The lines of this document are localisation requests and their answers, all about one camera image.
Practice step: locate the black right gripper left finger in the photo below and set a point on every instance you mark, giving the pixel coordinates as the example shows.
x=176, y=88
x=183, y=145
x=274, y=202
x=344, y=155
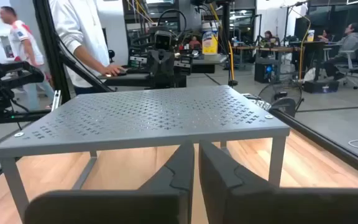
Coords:
x=120, y=208

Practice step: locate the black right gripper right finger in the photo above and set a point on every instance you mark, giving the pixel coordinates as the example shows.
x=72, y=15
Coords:
x=275, y=208

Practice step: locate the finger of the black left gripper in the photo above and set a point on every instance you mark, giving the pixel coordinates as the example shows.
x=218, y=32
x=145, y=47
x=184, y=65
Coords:
x=155, y=71
x=168, y=71

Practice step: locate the person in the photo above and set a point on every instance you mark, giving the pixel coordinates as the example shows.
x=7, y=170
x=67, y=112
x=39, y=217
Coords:
x=194, y=43
x=268, y=35
x=79, y=31
x=23, y=40
x=350, y=43
x=325, y=35

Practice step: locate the black desk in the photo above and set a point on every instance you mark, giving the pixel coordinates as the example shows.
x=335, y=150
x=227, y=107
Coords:
x=129, y=79

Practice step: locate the yellow label wipes canister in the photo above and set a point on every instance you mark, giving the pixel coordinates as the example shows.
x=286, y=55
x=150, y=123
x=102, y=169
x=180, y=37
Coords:
x=210, y=40

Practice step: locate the grey perforated metal riser shelf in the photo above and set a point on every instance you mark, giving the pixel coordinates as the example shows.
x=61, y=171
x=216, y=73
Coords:
x=151, y=115

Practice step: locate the black pole stand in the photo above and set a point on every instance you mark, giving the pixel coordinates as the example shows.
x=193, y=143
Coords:
x=226, y=37

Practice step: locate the black computer tower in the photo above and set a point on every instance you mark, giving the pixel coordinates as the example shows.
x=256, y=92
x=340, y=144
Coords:
x=264, y=73

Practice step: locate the wooden top desk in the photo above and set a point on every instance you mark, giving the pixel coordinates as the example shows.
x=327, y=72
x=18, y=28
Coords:
x=275, y=49

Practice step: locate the black floor fan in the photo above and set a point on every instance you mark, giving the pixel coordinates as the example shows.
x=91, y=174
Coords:
x=286, y=104

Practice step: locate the black box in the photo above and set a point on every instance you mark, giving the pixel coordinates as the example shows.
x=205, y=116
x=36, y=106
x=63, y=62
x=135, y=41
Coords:
x=320, y=87

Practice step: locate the grey office chair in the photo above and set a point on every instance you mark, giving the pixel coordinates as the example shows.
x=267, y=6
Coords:
x=350, y=67

